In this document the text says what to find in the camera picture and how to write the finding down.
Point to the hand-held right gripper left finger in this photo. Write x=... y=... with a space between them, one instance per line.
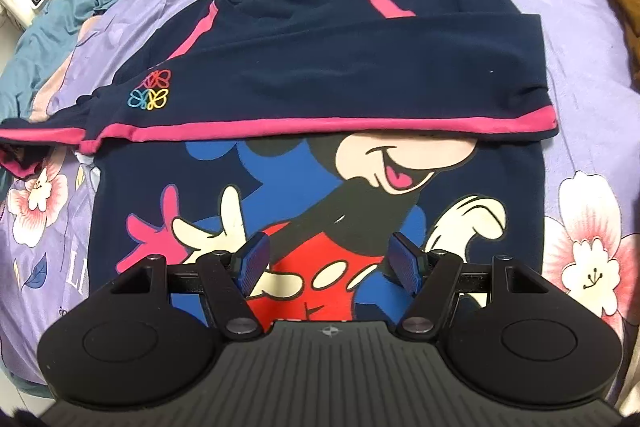
x=252 y=263

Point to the blue duvet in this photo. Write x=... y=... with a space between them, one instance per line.
x=45 y=37

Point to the purple floral blanket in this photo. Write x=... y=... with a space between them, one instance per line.
x=590 y=107

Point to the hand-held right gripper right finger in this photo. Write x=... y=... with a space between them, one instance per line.
x=407 y=264

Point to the navy cartoon print shirt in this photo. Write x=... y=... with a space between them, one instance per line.
x=325 y=72

